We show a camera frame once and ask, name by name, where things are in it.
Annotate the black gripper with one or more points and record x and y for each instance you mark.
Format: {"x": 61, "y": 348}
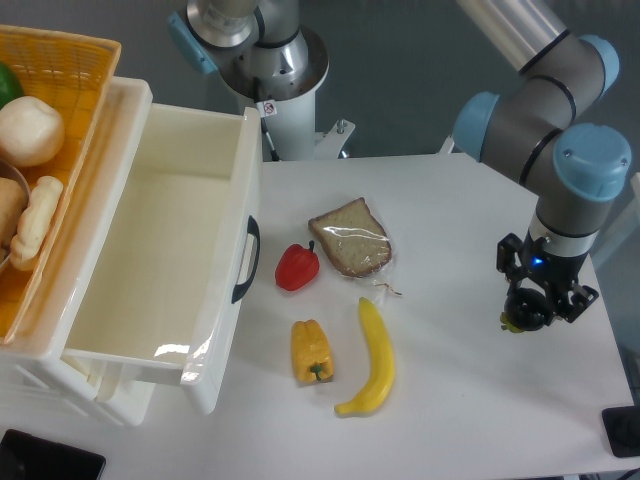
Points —
{"x": 535, "y": 264}

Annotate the dark purple mangosteen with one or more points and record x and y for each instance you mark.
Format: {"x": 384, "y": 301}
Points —
{"x": 525, "y": 310}

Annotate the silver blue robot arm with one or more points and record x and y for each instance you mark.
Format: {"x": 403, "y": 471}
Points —
{"x": 533, "y": 137}

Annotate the open white upper drawer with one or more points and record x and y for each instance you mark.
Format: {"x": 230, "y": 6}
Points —
{"x": 158, "y": 306}

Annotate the white plastic drawer cabinet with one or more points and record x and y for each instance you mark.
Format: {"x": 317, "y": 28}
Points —
{"x": 38, "y": 377}

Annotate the black device bottom right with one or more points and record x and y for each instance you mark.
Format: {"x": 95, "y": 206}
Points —
{"x": 622, "y": 430}

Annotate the black device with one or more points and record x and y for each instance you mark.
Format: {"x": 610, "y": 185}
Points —
{"x": 622, "y": 430}
{"x": 25, "y": 456}

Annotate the yellow banana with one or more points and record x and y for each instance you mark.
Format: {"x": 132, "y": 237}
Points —
{"x": 381, "y": 378}

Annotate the wrapped brown bread slice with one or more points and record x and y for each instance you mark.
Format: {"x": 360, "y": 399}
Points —
{"x": 357, "y": 245}

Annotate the yellow bell pepper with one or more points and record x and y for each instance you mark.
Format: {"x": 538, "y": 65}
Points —
{"x": 311, "y": 355}

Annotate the red bell pepper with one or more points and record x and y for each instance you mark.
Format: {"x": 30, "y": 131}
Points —
{"x": 297, "y": 267}

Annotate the pale twisted bread roll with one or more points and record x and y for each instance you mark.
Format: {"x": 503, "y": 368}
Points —
{"x": 34, "y": 223}

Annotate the orange plastic basket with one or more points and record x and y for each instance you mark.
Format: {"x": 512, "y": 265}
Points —
{"x": 71, "y": 74}

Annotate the round white bun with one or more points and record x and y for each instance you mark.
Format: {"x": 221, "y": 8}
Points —
{"x": 32, "y": 132}

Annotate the tan bread loaf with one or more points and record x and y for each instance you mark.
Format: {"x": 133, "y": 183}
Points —
{"x": 13, "y": 201}

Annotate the black device bottom left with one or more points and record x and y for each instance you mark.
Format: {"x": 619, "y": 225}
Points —
{"x": 25, "y": 456}

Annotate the green vegetable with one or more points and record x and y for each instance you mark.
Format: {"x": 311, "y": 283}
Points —
{"x": 10, "y": 86}

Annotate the dark blue drawer handle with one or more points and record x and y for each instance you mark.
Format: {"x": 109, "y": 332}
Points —
{"x": 249, "y": 261}

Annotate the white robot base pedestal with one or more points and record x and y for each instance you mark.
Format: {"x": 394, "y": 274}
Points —
{"x": 281, "y": 83}

